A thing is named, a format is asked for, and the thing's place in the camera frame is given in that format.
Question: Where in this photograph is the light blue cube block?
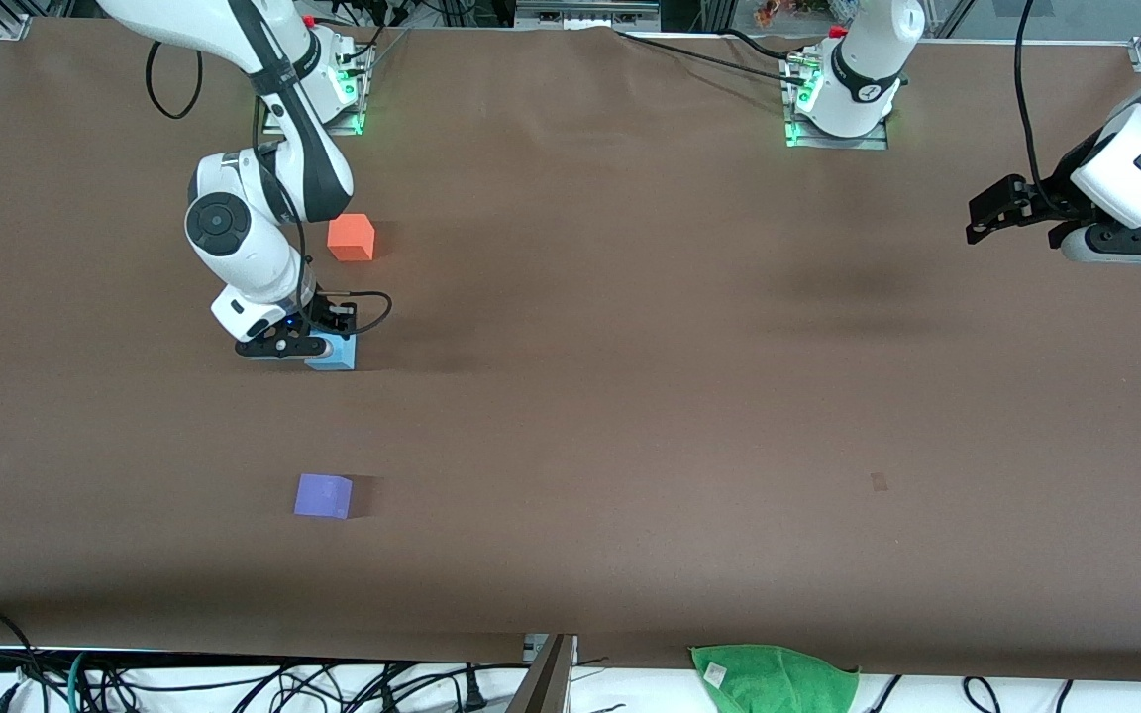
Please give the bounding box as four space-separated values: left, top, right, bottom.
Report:
305 332 358 373

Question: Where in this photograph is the orange cube block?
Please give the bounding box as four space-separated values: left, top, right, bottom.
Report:
327 213 376 262

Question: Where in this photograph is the purple cube block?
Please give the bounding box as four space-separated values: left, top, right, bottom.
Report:
293 473 354 520

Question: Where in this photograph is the brown table cover sheet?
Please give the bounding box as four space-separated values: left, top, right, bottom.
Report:
0 15 1141 684

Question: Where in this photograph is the grey device behind table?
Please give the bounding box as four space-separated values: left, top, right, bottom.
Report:
514 0 663 31

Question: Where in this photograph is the green towel cloth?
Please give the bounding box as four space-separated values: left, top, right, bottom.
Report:
689 644 861 713

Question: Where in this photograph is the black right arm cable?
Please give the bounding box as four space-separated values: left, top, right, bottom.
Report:
145 40 393 340

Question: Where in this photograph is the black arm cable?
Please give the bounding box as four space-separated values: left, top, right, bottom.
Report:
1014 0 1062 214
145 40 393 340

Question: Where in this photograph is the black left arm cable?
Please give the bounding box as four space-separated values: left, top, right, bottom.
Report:
1014 0 1062 214

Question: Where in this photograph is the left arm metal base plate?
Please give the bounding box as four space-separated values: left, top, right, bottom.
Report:
781 54 890 152

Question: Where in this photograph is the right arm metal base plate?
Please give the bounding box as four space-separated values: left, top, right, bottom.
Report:
261 40 373 137

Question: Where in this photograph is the black cable across table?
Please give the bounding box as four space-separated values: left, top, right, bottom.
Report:
615 30 809 85

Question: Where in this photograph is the aluminium profile post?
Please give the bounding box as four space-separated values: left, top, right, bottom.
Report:
506 634 579 713

